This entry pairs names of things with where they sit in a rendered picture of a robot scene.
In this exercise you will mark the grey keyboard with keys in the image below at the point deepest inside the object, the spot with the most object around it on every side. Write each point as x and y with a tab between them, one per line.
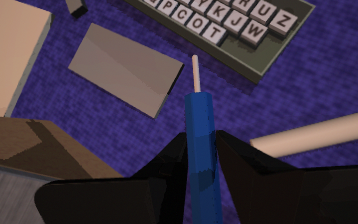
245	35

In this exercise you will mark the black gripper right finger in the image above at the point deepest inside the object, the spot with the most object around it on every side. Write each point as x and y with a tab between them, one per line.
266	190

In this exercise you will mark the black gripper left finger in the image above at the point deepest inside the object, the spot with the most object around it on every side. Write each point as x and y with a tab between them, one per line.
153	195

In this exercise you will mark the blue stylus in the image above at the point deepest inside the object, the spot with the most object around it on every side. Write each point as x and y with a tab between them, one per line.
202	154

